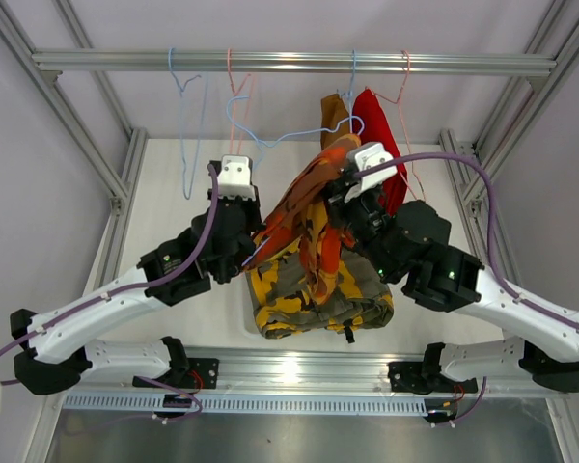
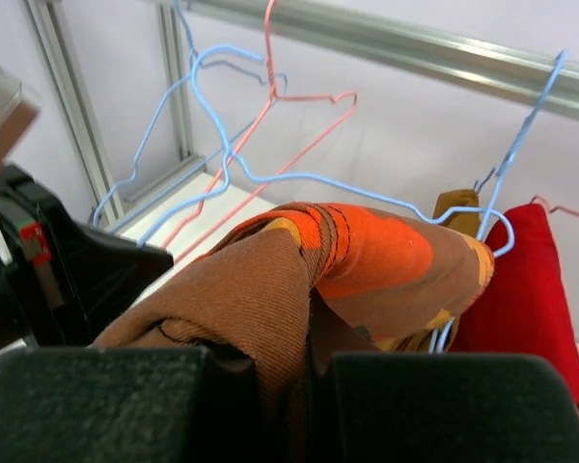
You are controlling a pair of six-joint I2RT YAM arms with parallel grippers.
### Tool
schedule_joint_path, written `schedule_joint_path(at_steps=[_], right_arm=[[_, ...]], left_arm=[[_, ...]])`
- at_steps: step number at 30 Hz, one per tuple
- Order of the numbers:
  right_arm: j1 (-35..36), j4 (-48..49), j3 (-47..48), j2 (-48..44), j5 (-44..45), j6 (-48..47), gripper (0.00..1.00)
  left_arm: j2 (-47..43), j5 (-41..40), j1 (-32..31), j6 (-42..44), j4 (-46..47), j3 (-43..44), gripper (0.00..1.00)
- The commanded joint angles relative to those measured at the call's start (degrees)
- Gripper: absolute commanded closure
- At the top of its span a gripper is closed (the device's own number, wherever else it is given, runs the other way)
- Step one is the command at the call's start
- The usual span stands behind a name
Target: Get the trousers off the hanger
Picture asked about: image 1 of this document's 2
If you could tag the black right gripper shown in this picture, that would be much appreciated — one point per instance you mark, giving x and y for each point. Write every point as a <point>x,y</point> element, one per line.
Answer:
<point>336,201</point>

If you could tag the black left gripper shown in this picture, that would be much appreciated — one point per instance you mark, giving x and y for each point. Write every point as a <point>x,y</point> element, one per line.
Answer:
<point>251,206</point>

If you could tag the orange brown camouflage trousers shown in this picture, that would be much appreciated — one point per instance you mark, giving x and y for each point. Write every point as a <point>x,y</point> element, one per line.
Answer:
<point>300,218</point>

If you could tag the yellow grey camouflage trousers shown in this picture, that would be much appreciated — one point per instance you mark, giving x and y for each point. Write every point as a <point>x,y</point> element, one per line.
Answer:
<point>282,306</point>

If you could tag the white plastic basket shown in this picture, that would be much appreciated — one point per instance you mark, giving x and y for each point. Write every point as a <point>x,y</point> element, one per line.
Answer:
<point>248,322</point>

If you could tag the blue hanger of orange camouflage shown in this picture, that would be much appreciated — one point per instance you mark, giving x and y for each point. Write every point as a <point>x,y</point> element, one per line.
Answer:
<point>263,146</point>

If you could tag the blue hanger of yellow trousers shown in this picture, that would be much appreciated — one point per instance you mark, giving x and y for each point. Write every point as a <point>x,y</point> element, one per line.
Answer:
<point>189,158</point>

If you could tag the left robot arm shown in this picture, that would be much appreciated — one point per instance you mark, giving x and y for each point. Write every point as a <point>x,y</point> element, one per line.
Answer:
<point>63,348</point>

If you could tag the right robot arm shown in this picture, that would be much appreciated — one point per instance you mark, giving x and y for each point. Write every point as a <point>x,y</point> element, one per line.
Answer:
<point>412,247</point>

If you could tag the red trousers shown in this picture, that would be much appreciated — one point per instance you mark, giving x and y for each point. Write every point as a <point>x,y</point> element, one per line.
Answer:
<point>376,129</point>

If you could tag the blue hanger of brown trousers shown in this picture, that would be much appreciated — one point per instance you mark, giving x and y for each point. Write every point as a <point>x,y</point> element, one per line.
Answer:
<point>348,95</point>

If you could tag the pink hanger of red trousers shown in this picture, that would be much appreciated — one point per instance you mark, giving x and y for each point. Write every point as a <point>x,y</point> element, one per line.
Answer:
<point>398,103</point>

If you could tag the slotted cable duct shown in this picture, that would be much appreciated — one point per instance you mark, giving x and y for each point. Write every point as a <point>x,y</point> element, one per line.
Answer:
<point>250,404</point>

